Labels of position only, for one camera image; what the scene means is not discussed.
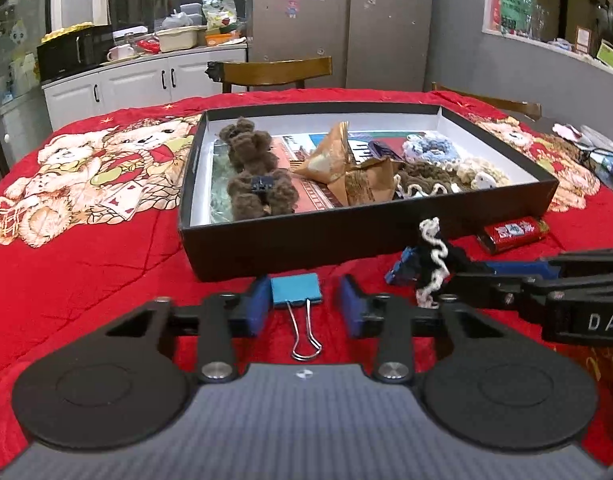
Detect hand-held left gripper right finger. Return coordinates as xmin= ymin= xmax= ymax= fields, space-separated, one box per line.
xmin=339 ymin=275 xmax=507 ymax=385

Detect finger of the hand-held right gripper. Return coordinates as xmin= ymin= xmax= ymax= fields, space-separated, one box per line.
xmin=443 ymin=272 xmax=552 ymax=324
xmin=385 ymin=246 xmax=562 ymax=286

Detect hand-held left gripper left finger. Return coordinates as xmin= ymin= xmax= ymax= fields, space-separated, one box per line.
xmin=106 ymin=276 xmax=274 ymax=384

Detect blue binder clip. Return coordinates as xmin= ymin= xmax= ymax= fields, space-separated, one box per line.
xmin=270 ymin=272 xmax=325 ymax=362

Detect shallow black cardboard box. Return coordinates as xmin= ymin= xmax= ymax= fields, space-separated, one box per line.
xmin=179 ymin=101 xmax=560 ymax=283

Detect black white-edged crochet scrunchie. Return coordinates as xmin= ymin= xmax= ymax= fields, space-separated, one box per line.
xmin=413 ymin=217 xmax=472 ymax=310

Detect cream crochet scrunchie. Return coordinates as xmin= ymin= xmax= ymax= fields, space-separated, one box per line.
xmin=456 ymin=157 xmax=512 ymax=191

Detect brown white-edged crochet scrunchie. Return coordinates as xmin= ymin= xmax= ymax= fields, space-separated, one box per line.
xmin=393 ymin=161 xmax=460 ymax=200

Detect gold pyramid sachet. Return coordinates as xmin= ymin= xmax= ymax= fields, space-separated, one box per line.
xmin=292 ymin=120 xmax=357 ymax=184

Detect blue white crochet scrunchie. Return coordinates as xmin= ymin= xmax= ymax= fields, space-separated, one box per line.
xmin=401 ymin=132 xmax=460 ymax=166

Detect pile of small packets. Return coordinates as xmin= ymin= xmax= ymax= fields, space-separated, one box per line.
xmin=552 ymin=122 xmax=613 ymax=186

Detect wooden chair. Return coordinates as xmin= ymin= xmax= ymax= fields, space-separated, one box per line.
xmin=207 ymin=56 xmax=334 ymax=94
xmin=431 ymin=81 xmax=542 ymax=121

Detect red bear printed blanket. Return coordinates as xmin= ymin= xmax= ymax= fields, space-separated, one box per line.
xmin=0 ymin=89 xmax=613 ymax=463

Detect white kitchen cabinet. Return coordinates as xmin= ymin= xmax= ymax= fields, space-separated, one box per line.
xmin=41 ymin=42 xmax=250 ymax=131

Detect green paper bag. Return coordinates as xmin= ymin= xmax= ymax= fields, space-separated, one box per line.
xmin=499 ymin=0 xmax=537 ymax=36

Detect red gift bag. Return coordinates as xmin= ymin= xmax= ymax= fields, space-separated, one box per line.
xmin=491 ymin=0 xmax=522 ymax=34

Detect beige plastic basin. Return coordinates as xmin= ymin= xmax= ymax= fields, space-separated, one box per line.
xmin=156 ymin=25 xmax=200 ymax=53

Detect silver double-door fridge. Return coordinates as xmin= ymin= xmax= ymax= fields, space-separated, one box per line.
xmin=248 ymin=0 xmax=435 ymax=94

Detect grey plastic containers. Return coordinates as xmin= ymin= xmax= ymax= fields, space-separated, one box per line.
xmin=161 ymin=3 xmax=202 ymax=30

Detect green white snack bag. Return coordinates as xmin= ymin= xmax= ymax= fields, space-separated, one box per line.
xmin=201 ymin=0 xmax=236 ymax=31

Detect black microwave oven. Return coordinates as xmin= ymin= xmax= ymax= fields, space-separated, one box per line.
xmin=36 ymin=25 xmax=115 ymax=83

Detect yellow cloth cover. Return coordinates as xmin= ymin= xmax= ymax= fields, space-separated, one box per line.
xmin=40 ymin=21 xmax=95 ymax=44

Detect dark framed glass cabinet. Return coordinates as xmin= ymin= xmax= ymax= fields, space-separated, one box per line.
xmin=0 ymin=0 xmax=55 ymax=181

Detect white wall shelf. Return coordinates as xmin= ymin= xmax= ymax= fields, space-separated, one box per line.
xmin=481 ymin=0 xmax=613 ymax=81

